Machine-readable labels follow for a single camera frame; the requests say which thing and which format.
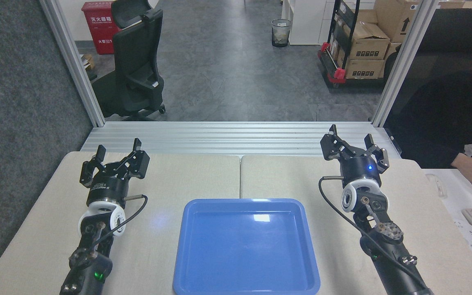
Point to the open-flap cardboard box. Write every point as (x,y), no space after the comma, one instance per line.
(367,43)

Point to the black mesh office chair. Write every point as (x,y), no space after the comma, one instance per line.
(135,61)

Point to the silver aluminium post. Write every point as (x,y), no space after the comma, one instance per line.
(76,65)
(404,65)

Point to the person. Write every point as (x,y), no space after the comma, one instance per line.
(449,114)

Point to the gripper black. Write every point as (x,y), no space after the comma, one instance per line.
(108,187)
(361,169)

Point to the large arrow-marked cardboard box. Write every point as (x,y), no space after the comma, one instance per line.
(395,18)

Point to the flat cardboard box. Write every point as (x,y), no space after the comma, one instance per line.
(363,69)

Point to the white cabinet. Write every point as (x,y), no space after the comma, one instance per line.
(305,24)

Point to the blue plastic tray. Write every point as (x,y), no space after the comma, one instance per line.
(244,254)

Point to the silver aluminium rail platform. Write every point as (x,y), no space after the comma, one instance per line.
(236,137)

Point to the black red trolley cart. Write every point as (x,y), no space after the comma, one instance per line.
(336,76)

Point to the white power strip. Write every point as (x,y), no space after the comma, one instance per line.
(471,239)

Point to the white desk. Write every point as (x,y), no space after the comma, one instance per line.
(461,200)

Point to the red fire extinguisher box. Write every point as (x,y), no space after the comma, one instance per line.
(96,28)

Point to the black padded office chair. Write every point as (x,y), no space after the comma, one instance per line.
(457,30)

